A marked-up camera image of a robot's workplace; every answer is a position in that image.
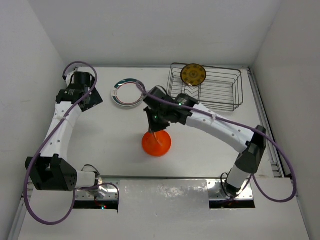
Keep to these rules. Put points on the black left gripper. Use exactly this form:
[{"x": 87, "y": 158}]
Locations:
[{"x": 95, "y": 100}]

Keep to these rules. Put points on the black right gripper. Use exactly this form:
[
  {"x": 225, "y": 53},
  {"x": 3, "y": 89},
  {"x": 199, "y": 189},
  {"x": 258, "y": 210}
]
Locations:
[{"x": 153, "y": 126}]

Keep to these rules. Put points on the orange plastic plate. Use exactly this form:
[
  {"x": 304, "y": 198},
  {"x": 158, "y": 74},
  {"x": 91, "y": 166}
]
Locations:
[
  {"x": 157, "y": 139},
  {"x": 156, "y": 151}
]

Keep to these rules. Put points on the white plate dark red rim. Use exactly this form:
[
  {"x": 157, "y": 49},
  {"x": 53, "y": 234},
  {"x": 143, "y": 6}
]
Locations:
[{"x": 125, "y": 94}]

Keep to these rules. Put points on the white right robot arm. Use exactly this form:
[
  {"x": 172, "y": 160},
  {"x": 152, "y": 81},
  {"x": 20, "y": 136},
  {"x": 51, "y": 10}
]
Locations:
[{"x": 249, "y": 143}]

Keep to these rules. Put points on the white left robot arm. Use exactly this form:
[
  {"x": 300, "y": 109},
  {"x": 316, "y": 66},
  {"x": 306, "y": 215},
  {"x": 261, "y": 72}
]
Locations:
[{"x": 51, "y": 171}]

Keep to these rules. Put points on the yellow patterned plate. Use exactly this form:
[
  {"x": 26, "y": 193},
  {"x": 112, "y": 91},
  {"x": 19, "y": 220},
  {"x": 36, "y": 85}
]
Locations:
[{"x": 193, "y": 74}]

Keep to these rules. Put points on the metal wire dish rack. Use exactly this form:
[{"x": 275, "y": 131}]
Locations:
[{"x": 221, "y": 91}]

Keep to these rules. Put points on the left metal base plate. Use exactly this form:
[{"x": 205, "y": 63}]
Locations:
[{"x": 105, "y": 191}]

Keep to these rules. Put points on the metal base plate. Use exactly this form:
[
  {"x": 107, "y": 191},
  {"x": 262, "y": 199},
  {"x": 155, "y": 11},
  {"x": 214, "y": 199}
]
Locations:
[
  {"x": 105, "y": 191},
  {"x": 216, "y": 192}
]

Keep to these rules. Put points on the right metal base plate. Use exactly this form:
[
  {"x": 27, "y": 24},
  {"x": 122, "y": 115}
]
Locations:
[{"x": 216, "y": 192}]

